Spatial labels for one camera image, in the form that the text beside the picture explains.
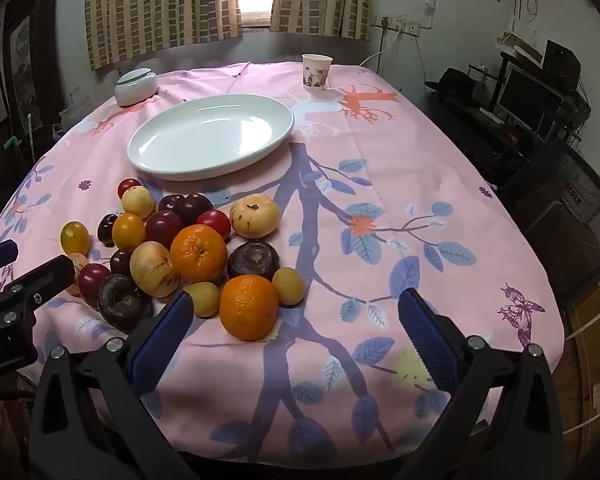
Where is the black desk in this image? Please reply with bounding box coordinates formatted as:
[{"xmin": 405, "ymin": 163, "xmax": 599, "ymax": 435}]
[{"xmin": 425, "ymin": 55, "xmax": 592, "ymax": 183}]

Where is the white power cable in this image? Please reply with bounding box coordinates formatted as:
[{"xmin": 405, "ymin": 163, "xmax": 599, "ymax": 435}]
[{"xmin": 360, "ymin": 27, "xmax": 406, "ymax": 68}]

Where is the white oval plate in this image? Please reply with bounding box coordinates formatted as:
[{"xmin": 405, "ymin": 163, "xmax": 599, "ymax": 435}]
[{"xmin": 126, "ymin": 94, "xmax": 296, "ymax": 182}]

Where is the orange cherry tomato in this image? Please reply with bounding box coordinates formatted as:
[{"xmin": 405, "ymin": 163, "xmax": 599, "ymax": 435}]
[{"xmin": 111, "ymin": 213, "xmax": 146, "ymax": 251}]

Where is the small yellow round fruit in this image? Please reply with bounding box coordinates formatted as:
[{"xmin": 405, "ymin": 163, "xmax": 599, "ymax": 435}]
[
  {"xmin": 271, "ymin": 267, "xmax": 306, "ymax": 307},
  {"xmin": 185, "ymin": 281, "xmax": 221, "ymax": 318}
]

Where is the black computer monitor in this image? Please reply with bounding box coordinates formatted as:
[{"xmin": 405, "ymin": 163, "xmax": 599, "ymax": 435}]
[{"xmin": 497, "ymin": 67, "xmax": 566, "ymax": 133}]

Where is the mandarin orange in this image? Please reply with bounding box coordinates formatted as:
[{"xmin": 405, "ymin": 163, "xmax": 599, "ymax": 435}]
[
  {"xmin": 219, "ymin": 274, "xmax": 280, "ymax": 342},
  {"xmin": 170, "ymin": 224, "xmax": 229, "ymax": 283}
]

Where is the white lidded ceramic jar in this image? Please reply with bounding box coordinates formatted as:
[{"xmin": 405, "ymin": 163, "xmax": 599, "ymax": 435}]
[{"xmin": 114, "ymin": 68, "xmax": 159, "ymax": 107}]

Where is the black hat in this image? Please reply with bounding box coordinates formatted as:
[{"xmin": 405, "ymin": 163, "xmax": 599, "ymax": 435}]
[{"xmin": 425, "ymin": 67, "xmax": 482, "ymax": 108}]

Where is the printed paper cup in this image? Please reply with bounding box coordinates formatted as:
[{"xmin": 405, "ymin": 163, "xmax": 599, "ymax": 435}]
[{"xmin": 301, "ymin": 53, "xmax": 333, "ymax": 91}]

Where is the small beige round fruit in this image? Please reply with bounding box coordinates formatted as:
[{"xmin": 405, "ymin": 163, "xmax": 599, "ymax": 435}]
[{"xmin": 121, "ymin": 186, "xmax": 155, "ymax": 219}]

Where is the black water chestnut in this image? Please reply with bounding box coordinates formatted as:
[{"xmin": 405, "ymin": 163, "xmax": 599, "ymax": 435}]
[
  {"xmin": 227, "ymin": 241, "xmax": 281, "ymax": 282},
  {"xmin": 97, "ymin": 274, "xmax": 154, "ymax": 333}
]

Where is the dark framed picture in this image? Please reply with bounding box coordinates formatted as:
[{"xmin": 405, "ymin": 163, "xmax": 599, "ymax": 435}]
[{"xmin": 0, "ymin": 0, "xmax": 38, "ymax": 128}]

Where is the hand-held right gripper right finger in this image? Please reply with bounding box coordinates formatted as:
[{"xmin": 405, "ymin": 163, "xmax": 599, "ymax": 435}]
[{"xmin": 397, "ymin": 287, "xmax": 563, "ymax": 480}]

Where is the white stick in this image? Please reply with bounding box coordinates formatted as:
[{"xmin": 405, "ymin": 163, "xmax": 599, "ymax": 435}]
[{"xmin": 27, "ymin": 112, "xmax": 40, "ymax": 163}]

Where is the beige dimpled round fruit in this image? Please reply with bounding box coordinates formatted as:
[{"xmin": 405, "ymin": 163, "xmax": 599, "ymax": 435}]
[{"xmin": 229, "ymin": 193, "xmax": 281, "ymax": 239}]

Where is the pink printed tablecloth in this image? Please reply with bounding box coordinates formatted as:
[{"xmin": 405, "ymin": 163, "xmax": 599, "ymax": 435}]
[{"xmin": 0, "ymin": 61, "xmax": 566, "ymax": 463}]

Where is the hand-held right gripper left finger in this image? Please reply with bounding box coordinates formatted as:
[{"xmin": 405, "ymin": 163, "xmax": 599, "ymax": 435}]
[{"xmin": 27, "ymin": 290, "xmax": 196, "ymax": 480}]

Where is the dark red cherry tomato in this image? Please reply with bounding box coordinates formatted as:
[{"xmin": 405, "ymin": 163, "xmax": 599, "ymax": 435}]
[{"xmin": 145, "ymin": 210, "xmax": 183, "ymax": 250}]

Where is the strapped cardboard box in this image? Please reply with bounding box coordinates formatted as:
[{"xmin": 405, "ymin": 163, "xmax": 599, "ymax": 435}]
[{"xmin": 550, "ymin": 280, "xmax": 600, "ymax": 461}]

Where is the yellow cherry tomato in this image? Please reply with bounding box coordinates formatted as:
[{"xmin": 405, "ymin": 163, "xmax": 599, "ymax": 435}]
[{"xmin": 60, "ymin": 221, "xmax": 90, "ymax": 256}]

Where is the white power strip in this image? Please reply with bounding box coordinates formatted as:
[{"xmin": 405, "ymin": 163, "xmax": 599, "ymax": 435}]
[{"xmin": 375, "ymin": 16, "xmax": 421, "ymax": 37}]

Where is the beige speckled oval fruit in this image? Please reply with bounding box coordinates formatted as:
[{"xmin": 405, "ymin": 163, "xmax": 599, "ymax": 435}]
[{"xmin": 129, "ymin": 241, "xmax": 181, "ymax": 298}]

